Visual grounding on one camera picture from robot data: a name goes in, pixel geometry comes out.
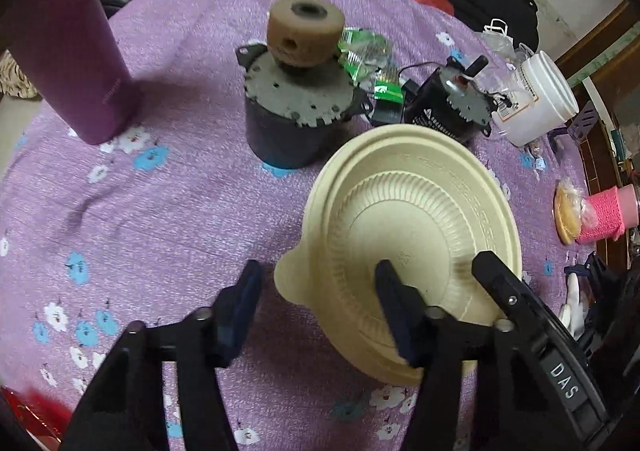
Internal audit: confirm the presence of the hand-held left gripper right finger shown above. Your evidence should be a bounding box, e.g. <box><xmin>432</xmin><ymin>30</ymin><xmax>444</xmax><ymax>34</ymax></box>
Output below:
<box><xmin>375</xmin><ymin>258</ymin><xmax>551</xmax><ymax>451</ymax></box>

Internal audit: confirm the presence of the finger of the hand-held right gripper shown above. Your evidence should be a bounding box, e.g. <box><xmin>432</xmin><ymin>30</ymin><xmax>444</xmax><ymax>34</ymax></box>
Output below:
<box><xmin>472</xmin><ymin>251</ymin><xmax>613</xmax><ymax>439</ymax></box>

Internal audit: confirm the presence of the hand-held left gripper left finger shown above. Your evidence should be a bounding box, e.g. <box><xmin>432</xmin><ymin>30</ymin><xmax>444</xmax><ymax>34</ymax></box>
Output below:
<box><xmin>60</xmin><ymin>259</ymin><xmax>265</xmax><ymax>451</ymax></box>

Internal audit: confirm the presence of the beige plastic bowl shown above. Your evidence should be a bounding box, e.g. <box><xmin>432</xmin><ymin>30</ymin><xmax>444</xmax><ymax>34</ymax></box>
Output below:
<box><xmin>274</xmin><ymin>125</ymin><xmax>523</xmax><ymax>388</ymax></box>

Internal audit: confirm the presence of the beige wrapped disc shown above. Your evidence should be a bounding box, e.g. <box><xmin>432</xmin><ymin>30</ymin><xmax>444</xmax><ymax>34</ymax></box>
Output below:
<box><xmin>553</xmin><ymin>181</ymin><xmax>583</xmax><ymax>246</ymax></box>

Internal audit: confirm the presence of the purple floral tablecloth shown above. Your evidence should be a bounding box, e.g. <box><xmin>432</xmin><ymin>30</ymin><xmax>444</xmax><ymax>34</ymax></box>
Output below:
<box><xmin>0</xmin><ymin>0</ymin><xmax>601</xmax><ymax>451</ymax></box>

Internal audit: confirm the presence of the pink cup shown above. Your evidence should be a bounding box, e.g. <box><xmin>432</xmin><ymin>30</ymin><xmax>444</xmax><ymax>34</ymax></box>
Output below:
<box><xmin>575</xmin><ymin>184</ymin><xmax>640</xmax><ymax>244</ymax></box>

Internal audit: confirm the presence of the grey-topped electric motor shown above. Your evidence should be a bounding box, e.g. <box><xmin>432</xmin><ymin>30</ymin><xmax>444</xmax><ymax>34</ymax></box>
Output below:
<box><xmin>236</xmin><ymin>42</ymin><xmax>375</xmax><ymax>169</ymax></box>

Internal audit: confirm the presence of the white plastic jar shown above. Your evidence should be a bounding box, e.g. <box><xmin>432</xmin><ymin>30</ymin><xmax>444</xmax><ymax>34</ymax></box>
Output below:
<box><xmin>492</xmin><ymin>51</ymin><xmax>580</xmax><ymax>148</ymax></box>

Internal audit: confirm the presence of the black electric motor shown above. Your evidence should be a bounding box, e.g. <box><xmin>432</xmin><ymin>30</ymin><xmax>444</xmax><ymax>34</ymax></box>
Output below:
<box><xmin>404</xmin><ymin>56</ymin><xmax>496</xmax><ymax>144</ymax></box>

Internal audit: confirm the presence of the black power adapter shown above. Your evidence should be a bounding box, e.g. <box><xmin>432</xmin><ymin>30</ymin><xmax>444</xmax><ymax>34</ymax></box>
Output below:
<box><xmin>370</xmin><ymin>81</ymin><xmax>421</xmax><ymax>128</ymax></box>

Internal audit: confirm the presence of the green packet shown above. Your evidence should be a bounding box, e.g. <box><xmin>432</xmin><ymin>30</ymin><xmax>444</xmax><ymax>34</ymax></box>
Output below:
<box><xmin>372</xmin><ymin>71</ymin><xmax>405</xmax><ymax>99</ymax></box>

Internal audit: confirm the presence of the large red scalloped plate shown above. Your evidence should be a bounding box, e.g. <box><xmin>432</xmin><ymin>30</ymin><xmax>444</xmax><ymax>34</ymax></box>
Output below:
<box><xmin>0</xmin><ymin>385</ymin><xmax>73</xmax><ymax>451</ymax></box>

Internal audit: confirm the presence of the brown wooden furniture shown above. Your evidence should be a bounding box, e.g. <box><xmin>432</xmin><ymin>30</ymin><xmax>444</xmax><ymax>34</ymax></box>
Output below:
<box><xmin>567</xmin><ymin>0</ymin><xmax>640</xmax><ymax>97</ymax></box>

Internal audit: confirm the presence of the clear bag with green print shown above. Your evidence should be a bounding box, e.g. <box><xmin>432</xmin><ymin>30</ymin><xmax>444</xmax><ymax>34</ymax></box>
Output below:
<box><xmin>337</xmin><ymin>28</ymin><xmax>396</xmax><ymax>82</ymax></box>

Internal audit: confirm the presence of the brown sponge wheel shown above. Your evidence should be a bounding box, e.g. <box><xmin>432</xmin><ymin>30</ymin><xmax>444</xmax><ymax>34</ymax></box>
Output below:
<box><xmin>266</xmin><ymin>0</ymin><xmax>346</xmax><ymax>69</ymax></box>

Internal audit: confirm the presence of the tall purple bottle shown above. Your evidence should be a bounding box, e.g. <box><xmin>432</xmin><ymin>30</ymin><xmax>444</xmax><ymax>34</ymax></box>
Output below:
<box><xmin>0</xmin><ymin>0</ymin><xmax>143</xmax><ymax>146</ymax></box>

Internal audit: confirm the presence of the patterned blanket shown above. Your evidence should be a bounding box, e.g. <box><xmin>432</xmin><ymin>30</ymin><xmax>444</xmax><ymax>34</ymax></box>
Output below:
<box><xmin>0</xmin><ymin>51</ymin><xmax>38</xmax><ymax>99</ymax></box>

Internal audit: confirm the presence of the white handled bag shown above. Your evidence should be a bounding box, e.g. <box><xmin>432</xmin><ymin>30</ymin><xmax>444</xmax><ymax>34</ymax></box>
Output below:
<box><xmin>481</xmin><ymin>18</ymin><xmax>533</xmax><ymax>64</ymax></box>

